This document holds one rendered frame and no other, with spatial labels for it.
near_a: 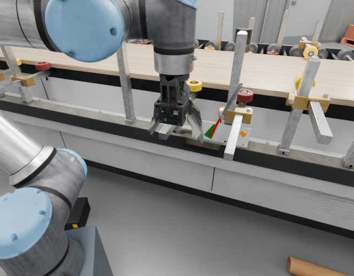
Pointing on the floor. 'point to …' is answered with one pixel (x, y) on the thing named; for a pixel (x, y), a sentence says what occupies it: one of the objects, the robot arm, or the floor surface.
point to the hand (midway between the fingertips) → (176, 137)
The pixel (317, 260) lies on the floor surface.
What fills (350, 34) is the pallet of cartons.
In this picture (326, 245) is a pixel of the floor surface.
